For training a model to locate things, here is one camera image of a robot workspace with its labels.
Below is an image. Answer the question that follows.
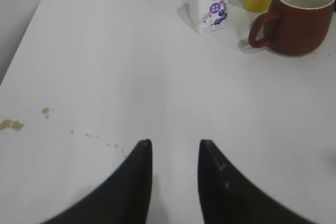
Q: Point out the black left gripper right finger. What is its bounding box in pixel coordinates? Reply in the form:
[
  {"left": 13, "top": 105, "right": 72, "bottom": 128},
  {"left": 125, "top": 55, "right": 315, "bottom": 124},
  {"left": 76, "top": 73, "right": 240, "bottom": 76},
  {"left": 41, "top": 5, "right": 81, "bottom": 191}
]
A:
[{"left": 198, "top": 140, "right": 298, "bottom": 223}]

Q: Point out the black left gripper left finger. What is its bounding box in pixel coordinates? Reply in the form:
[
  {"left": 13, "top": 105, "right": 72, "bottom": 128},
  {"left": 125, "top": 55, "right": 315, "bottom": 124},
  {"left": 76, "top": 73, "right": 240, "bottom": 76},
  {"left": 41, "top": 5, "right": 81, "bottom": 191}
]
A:
[{"left": 45, "top": 139, "right": 152, "bottom": 223}]

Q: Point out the red ceramic mug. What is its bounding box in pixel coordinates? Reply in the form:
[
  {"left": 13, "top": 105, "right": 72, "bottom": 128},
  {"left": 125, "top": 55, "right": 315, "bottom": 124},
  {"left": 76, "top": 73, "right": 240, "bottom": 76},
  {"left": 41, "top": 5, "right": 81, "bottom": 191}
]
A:
[{"left": 248, "top": 0, "right": 335, "bottom": 56}]

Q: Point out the white yogurt drink carton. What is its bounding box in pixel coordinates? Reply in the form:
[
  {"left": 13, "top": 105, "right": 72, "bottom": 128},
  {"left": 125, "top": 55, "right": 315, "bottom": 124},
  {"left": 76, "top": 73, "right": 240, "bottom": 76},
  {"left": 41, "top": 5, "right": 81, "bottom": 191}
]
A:
[{"left": 189, "top": 0, "right": 228, "bottom": 35}]

